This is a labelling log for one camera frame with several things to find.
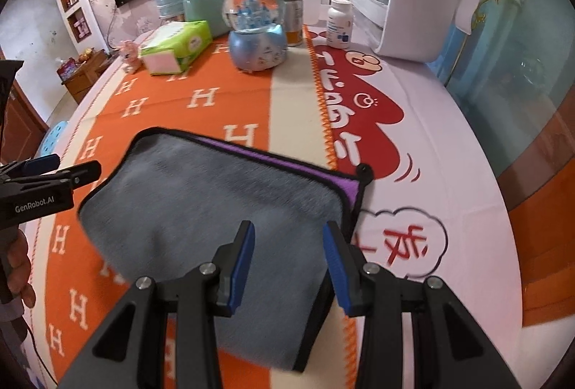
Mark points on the wooden cabinet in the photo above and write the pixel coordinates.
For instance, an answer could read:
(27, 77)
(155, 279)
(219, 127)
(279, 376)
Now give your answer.
(87, 72)

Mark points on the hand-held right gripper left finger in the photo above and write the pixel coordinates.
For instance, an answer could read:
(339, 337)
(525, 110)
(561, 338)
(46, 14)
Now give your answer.
(237, 276)

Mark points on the white red printed tablecloth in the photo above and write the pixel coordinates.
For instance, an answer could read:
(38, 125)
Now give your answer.
(426, 173)

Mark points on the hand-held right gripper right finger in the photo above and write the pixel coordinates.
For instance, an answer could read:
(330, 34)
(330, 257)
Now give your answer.
(338, 276)

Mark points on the pink toy figure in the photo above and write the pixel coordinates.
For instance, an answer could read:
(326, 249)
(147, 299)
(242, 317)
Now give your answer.
(130, 54)

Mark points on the blue castle snow globe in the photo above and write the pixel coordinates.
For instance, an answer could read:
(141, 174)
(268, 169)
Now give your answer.
(257, 27)

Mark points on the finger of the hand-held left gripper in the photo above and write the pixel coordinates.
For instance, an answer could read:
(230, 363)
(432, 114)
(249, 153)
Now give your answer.
(42, 162)
(76, 174)

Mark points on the person's left hand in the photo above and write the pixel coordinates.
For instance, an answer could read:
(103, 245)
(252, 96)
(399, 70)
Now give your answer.
(20, 267)

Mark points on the green canister with brown lid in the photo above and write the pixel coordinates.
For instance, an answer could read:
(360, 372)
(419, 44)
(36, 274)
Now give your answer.
(204, 7)

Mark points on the orange label metal can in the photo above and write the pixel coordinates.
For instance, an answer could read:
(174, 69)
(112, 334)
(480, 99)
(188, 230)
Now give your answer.
(293, 18)

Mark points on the white pill bottle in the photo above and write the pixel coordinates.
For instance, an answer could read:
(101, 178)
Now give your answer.
(339, 24)

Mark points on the green tissue pack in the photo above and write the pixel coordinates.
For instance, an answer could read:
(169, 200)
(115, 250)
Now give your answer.
(177, 47)

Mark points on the blue plastic stool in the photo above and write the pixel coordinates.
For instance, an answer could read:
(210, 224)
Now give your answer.
(51, 140)

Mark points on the orange patterned blanket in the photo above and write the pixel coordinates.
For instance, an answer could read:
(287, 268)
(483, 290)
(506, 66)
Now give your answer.
(179, 110)

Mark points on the grey purple towel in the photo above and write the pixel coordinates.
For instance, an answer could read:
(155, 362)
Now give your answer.
(211, 209)

